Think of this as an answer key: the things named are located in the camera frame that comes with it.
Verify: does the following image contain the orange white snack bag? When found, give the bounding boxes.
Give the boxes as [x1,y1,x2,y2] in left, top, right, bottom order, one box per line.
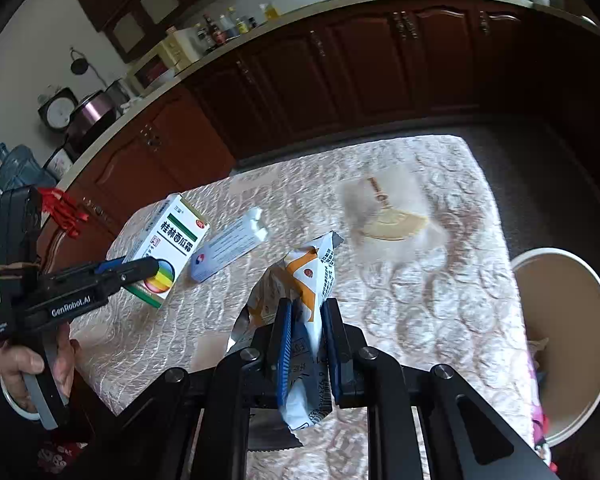
[227,231,342,431]

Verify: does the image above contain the green white medicine box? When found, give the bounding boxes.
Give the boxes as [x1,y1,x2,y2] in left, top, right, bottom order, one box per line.
[123,193,210,309]

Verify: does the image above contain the round kitchen scale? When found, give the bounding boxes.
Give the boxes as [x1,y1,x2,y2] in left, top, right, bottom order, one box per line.
[38,87,78,133]

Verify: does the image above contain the round beige trash bin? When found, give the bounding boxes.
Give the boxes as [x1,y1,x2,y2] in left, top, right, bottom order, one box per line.
[512,247,600,448]

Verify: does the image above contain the dark wood kitchen cabinets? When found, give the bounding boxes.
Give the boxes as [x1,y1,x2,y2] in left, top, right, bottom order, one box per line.
[38,0,600,270]

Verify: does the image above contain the person's left hand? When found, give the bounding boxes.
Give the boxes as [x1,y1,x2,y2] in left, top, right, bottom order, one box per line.
[0,320,82,413]

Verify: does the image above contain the blue white slim box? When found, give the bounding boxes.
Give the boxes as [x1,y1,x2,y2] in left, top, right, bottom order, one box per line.
[189,207,268,283]

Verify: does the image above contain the red knot ornament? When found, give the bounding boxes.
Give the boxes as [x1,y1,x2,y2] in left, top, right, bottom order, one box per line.
[38,188,90,240]

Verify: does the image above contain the beige embossed tablecloth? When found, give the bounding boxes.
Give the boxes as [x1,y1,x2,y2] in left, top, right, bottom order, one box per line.
[72,136,534,444]

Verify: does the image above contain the blue water jug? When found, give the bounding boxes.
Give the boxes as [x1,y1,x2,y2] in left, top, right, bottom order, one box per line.
[0,143,57,193]

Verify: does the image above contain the pink rice cooker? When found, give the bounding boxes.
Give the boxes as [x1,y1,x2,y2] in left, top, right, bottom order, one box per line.
[67,90,118,153]

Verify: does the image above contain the white microwave oven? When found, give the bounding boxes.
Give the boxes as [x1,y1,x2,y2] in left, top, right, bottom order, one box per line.
[126,40,193,96]

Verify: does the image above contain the yellow oil bottle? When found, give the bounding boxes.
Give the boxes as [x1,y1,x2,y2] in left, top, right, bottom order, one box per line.
[259,0,279,22]

